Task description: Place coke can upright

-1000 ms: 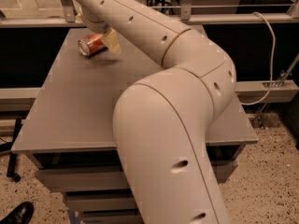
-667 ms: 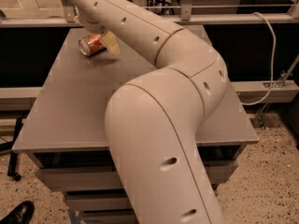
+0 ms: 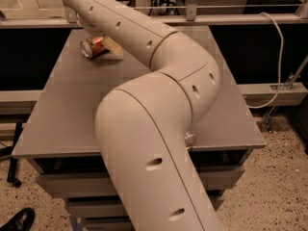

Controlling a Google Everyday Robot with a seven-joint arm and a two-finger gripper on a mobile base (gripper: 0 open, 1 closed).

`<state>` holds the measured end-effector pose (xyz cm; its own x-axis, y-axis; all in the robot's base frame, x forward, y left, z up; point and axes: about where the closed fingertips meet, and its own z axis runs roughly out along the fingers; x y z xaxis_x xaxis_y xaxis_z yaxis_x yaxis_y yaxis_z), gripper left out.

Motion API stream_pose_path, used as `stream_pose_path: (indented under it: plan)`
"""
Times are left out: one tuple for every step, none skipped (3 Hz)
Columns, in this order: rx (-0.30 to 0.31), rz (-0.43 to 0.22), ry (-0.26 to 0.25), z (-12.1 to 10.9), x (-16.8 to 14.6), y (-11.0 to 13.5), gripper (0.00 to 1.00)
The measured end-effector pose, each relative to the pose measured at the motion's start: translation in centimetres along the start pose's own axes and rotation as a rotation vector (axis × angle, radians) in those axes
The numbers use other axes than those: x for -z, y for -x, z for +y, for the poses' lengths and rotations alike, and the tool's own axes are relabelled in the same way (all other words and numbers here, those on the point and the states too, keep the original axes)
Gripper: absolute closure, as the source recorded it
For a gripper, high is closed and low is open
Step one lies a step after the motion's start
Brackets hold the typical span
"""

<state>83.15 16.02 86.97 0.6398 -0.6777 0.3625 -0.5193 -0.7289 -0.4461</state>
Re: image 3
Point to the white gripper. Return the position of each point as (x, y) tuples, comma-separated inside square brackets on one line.
[(113, 45)]

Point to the red coke can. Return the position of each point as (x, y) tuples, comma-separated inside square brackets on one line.
[(92, 47)]

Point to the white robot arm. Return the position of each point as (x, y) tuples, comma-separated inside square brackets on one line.
[(141, 125)]

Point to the silver blue energy drink can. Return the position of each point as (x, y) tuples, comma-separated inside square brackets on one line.
[(190, 138)]

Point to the grey metal railing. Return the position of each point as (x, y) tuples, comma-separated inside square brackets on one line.
[(53, 13)]

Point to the grey drawer cabinet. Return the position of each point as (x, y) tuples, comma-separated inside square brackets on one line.
[(60, 138)]

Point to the top grey drawer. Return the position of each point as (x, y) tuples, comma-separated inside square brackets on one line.
[(99, 183)]

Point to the grey drawer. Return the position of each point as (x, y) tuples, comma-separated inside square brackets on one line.
[(115, 222), (99, 183), (101, 206)]

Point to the middle grey drawer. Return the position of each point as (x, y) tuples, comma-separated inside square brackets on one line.
[(101, 206)]

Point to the bottom grey drawer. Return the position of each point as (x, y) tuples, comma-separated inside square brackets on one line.
[(115, 222)]

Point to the black leather shoe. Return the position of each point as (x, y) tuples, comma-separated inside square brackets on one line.
[(22, 221)]

